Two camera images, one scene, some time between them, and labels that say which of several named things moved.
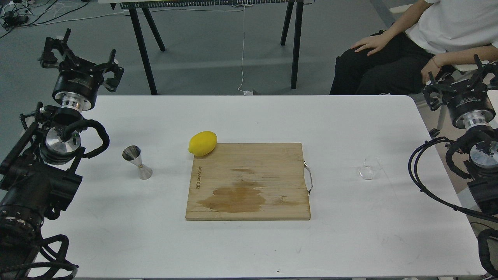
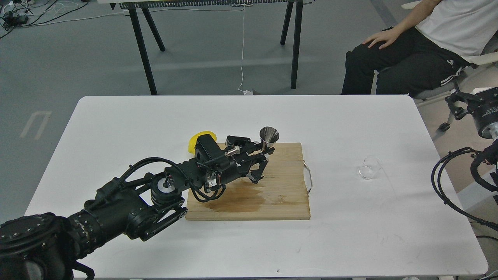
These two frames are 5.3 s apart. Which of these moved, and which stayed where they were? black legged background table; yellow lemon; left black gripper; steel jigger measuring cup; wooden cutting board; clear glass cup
Moved: steel jigger measuring cup; left black gripper
Stayed: yellow lemon; clear glass cup; black legged background table; wooden cutting board
